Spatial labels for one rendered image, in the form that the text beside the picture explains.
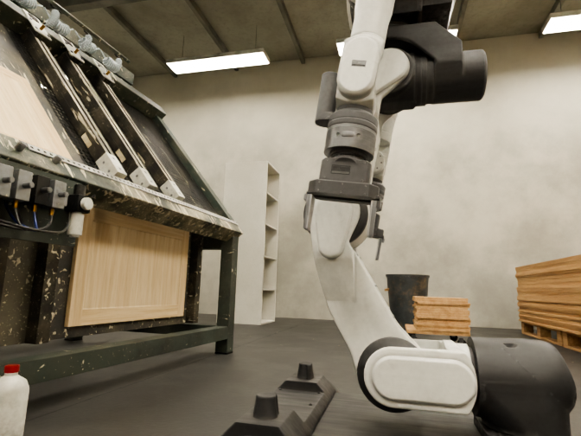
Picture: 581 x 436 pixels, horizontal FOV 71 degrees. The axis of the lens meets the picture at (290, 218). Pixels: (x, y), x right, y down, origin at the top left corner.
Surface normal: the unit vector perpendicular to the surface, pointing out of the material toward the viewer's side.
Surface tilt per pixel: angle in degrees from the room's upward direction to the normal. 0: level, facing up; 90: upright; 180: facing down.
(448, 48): 90
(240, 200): 90
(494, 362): 60
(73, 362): 90
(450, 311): 90
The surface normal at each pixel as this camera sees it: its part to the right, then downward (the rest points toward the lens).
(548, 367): -0.07, -0.59
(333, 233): -0.24, -0.18
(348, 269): -0.23, 0.26
